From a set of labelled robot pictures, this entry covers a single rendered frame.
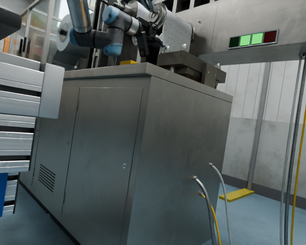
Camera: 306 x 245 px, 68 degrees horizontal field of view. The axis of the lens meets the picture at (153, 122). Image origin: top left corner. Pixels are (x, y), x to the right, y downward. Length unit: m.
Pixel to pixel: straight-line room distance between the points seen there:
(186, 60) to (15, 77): 0.79
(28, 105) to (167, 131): 0.59
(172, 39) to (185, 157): 0.65
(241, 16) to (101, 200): 1.16
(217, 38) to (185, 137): 0.68
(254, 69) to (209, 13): 1.82
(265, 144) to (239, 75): 0.97
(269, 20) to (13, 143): 1.21
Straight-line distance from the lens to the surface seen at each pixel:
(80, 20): 0.98
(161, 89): 0.84
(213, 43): 1.43
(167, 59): 1.10
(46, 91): 0.41
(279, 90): 3.08
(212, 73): 1.20
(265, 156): 3.04
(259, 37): 1.31
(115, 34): 1.01
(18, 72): 0.40
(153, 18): 1.30
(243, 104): 3.18
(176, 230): 1.12
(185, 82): 0.95
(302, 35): 1.25
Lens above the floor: 0.71
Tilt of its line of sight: 1 degrees down
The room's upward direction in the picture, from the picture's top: 8 degrees clockwise
